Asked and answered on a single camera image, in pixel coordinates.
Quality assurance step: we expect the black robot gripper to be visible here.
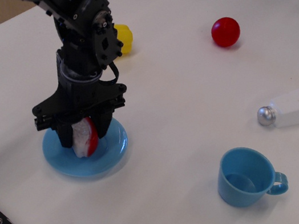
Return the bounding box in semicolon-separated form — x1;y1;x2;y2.
32;76;127;149

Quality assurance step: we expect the white salt shaker silver cap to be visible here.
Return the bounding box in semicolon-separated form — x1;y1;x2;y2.
257;89;299;128

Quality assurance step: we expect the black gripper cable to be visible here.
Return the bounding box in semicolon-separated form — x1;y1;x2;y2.
98;60;122;88

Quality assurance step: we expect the blue plastic cup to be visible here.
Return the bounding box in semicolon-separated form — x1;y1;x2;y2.
217;147;289;207

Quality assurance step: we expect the red and white toy sushi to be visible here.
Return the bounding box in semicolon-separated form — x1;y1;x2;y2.
71;117;99;158

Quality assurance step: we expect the blue plastic plate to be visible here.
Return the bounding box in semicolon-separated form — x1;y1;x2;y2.
42;118;128;178

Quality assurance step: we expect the yellow toy bell pepper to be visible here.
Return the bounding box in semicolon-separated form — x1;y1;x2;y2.
110;24;134;59

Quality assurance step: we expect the red plastic ball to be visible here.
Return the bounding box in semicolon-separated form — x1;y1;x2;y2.
211;17;241;47

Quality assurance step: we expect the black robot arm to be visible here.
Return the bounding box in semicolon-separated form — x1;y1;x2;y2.
23;0;127;148

